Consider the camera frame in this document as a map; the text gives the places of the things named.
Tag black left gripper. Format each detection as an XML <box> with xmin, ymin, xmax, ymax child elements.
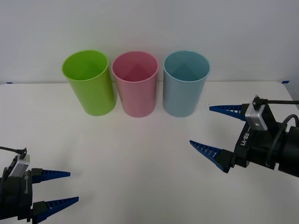
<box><xmin>0</xmin><ymin>168</ymin><xmax>79</xmax><ymax>224</ymax></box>

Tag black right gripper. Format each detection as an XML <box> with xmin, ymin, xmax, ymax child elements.
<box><xmin>189</xmin><ymin>104</ymin><xmax>287</xmax><ymax>174</ymax></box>

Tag pale blue plastic bin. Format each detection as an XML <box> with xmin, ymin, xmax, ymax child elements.
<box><xmin>162</xmin><ymin>50</ymin><xmax>211</xmax><ymax>118</ymax></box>

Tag pink plastic bin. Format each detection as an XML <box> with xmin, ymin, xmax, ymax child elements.
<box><xmin>111</xmin><ymin>51</ymin><xmax>159</xmax><ymax>118</ymax></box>

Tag green plastic bin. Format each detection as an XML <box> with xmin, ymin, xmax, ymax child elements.
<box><xmin>61</xmin><ymin>49</ymin><xmax>117</xmax><ymax>117</ymax></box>

